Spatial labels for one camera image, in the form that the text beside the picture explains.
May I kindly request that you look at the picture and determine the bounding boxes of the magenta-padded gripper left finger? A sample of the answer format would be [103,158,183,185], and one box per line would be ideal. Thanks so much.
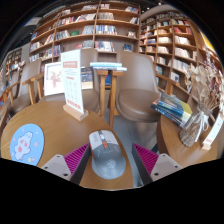
[40,143,92,185]

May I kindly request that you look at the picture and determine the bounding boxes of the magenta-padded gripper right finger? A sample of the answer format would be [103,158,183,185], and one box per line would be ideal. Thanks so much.
[131,143,184,186]

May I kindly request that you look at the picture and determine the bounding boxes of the grey computer mouse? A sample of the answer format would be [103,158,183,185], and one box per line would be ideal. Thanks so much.
[88,129,127,180]

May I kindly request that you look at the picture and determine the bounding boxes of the round blue mouse pad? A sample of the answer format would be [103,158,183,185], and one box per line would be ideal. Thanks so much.
[9,123,45,167]

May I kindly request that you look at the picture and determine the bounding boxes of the round wooden side table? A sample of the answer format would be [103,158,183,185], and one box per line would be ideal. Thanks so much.
[0,99,10,134]
[156,111,224,169]

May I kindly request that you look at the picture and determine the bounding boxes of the stack of blue books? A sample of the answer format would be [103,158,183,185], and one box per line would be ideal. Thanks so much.
[149,91,193,129]

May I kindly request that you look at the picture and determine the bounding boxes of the brown leather armchair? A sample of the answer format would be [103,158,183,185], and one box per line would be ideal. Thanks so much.
[108,49,174,124]
[38,48,118,118]
[6,59,44,118]

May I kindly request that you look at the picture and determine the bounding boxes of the dried flowers in glass vase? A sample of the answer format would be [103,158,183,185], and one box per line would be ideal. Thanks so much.
[179,49,224,148]

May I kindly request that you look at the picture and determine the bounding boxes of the white sign on wooden base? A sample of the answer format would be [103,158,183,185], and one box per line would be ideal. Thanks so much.
[201,111,224,151]
[60,49,90,122]

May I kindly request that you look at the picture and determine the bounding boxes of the dark blue book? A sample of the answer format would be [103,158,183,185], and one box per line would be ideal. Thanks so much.
[80,66,94,90]

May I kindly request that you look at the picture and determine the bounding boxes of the white framed flower picture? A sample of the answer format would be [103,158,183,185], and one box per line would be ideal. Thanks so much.
[43,61,65,97]

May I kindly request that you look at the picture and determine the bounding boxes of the light blue flat books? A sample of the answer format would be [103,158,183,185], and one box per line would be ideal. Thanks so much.
[89,61,128,72]

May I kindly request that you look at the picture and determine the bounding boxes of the distant wooden bookshelf unit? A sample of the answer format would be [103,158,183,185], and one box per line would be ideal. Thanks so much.
[3,48,26,78]

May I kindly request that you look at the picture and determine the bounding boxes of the curved wooden bookshelf unit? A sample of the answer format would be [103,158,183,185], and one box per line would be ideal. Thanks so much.
[139,11,224,101]

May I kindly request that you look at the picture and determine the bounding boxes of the wide wooden bookshelf unit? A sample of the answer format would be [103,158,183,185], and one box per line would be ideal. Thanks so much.
[28,3,141,64]

